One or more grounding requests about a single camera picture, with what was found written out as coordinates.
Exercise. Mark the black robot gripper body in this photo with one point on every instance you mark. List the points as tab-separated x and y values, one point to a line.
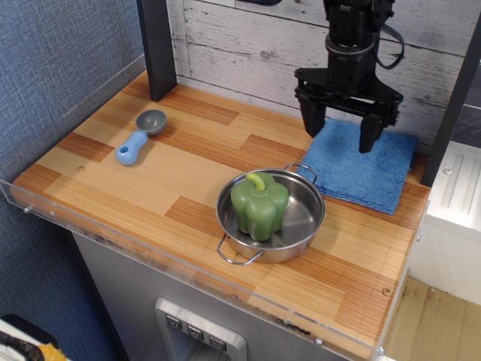
349	84

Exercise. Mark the green toy bell pepper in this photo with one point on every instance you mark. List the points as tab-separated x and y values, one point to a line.
259	203

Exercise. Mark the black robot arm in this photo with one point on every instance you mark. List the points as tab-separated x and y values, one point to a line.
355	27

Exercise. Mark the dark vertical post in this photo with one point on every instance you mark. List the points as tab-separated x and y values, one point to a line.
456	101
158	47

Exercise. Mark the white ridged appliance top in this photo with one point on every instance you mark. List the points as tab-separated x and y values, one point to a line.
455	195

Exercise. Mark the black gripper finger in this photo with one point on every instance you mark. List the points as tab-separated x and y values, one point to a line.
371	129
313	113

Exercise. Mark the silver dispenser button panel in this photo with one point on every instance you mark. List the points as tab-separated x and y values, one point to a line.
190	336

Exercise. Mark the dark left vertical post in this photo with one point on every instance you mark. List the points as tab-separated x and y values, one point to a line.
158	47

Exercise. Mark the yellow and black object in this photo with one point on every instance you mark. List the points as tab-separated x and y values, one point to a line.
13	348

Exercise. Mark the clear acrylic table guard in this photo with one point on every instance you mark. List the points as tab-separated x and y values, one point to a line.
339	291

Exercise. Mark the blue towel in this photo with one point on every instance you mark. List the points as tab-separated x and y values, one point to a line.
374	179

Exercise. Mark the dark right vertical post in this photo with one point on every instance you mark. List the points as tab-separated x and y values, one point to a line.
456	101

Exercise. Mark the blue and grey spoon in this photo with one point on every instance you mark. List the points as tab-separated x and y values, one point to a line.
148	123

